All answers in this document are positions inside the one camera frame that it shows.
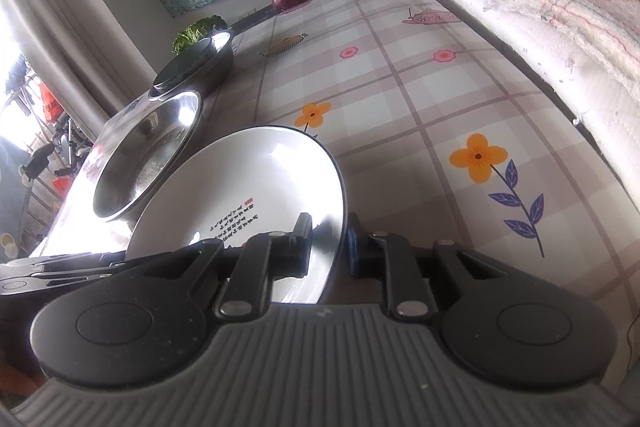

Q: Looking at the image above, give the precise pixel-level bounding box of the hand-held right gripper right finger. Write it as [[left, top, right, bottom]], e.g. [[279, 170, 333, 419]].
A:
[[346, 213, 528, 320]]

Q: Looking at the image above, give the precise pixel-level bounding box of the white printed ceramic plate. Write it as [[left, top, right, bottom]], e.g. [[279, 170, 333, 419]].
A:
[[125, 126, 348, 305]]

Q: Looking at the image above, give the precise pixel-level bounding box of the deep stainless steel plate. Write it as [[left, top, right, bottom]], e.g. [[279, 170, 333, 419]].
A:
[[92, 91, 203, 222]]

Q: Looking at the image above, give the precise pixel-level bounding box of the white quilted bed pad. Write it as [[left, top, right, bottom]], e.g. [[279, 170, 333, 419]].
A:
[[356, 0, 640, 218]]

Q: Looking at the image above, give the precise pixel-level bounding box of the hanging red plastic bag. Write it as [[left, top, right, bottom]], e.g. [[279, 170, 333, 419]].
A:
[[37, 82, 63, 125]]

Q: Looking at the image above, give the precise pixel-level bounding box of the large stainless steel bowl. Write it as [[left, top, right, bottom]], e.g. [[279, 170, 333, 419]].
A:
[[149, 29, 236, 102]]

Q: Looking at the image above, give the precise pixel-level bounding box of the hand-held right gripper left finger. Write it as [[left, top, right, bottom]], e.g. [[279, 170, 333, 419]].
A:
[[124, 213, 314, 319]]

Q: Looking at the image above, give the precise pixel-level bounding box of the plaid printed tablecloth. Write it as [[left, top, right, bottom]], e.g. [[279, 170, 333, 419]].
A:
[[30, 0, 640, 308]]

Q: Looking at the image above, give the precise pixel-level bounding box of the beige curtain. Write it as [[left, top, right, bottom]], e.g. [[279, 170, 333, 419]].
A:
[[0, 0, 156, 148]]

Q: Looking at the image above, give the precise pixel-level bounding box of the wheelchair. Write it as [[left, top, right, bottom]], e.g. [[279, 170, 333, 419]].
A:
[[20, 117, 101, 180]]

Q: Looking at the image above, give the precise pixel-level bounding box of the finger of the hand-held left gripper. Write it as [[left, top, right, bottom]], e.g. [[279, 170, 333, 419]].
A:
[[0, 252, 128, 295]]

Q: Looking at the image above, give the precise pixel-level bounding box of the napa cabbage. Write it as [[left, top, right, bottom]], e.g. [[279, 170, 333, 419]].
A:
[[172, 14, 228, 55]]

